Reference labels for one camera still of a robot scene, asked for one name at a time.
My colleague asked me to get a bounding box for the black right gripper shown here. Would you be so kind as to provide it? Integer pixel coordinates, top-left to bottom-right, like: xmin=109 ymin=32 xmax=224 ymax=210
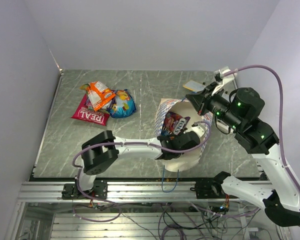
xmin=186 ymin=81 xmax=243 ymax=131

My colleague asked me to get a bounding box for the purple FOXS candy bag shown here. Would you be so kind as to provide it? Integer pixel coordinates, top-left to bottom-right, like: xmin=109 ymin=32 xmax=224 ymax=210
xmin=161 ymin=111 xmax=191 ymax=136

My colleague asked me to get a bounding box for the blue checkered paper bag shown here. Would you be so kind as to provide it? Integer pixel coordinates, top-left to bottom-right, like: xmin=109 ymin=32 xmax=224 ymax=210
xmin=154 ymin=98 xmax=213 ymax=174

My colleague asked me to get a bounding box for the blue candy snack bag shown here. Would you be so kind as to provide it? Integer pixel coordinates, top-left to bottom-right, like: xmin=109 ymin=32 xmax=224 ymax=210
xmin=107 ymin=89 xmax=137 ymax=119

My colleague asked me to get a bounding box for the purple candy snack bag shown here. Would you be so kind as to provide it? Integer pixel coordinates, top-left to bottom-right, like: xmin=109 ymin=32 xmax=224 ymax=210
xmin=85 ymin=97 xmax=113 ymax=111

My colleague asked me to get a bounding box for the orange snack bag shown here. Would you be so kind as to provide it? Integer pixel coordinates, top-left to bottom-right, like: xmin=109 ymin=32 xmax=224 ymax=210
xmin=80 ymin=81 xmax=116 ymax=111

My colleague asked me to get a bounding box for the red REAL chips bag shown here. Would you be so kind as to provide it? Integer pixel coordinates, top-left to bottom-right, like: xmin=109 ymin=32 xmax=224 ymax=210
xmin=71 ymin=94 xmax=110 ymax=126

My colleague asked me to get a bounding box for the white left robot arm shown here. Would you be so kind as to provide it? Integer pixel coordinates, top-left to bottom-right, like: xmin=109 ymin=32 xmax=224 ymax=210
xmin=72 ymin=126 xmax=205 ymax=199

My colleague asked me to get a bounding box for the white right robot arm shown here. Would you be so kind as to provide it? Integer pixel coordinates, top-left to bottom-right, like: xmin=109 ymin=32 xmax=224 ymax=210
xmin=185 ymin=82 xmax=300 ymax=227

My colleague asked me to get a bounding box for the white small box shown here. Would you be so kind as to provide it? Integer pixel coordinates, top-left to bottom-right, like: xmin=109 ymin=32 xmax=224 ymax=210
xmin=216 ymin=122 xmax=231 ymax=135

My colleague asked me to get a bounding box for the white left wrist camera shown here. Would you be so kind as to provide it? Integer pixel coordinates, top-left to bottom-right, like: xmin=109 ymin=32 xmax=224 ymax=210
xmin=191 ymin=125 xmax=209 ymax=141

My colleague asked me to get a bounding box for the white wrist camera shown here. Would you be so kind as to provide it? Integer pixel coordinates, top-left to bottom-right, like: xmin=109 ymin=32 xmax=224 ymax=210
xmin=212 ymin=66 xmax=238 ymax=96
xmin=191 ymin=125 xmax=209 ymax=141

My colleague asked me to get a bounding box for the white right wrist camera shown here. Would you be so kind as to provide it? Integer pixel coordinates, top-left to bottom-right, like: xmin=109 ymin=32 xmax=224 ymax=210
xmin=212 ymin=66 xmax=238 ymax=96

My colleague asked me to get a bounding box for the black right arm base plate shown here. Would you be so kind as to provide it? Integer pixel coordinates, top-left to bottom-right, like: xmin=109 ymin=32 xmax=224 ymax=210
xmin=190 ymin=178 xmax=226 ymax=199

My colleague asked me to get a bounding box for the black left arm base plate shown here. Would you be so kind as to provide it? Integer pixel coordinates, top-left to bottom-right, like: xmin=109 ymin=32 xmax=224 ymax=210
xmin=61 ymin=180 xmax=108 ymax=200

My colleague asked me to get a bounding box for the aluminium frame rail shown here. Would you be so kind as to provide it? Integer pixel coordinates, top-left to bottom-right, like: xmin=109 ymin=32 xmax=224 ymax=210
xmin=17 ymin=181 xmax=281 ymax=203

